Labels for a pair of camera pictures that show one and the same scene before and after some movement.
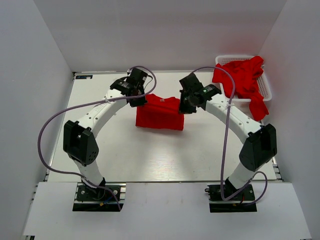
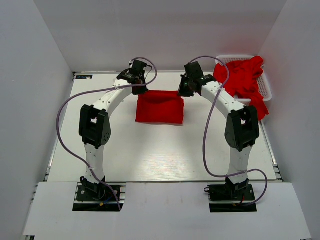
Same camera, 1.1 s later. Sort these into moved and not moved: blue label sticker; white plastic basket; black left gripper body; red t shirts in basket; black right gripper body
Moved: black left gripper body; black right gripper body
Not moved: white plastic basket; blue label sticker; red t shirts in basket
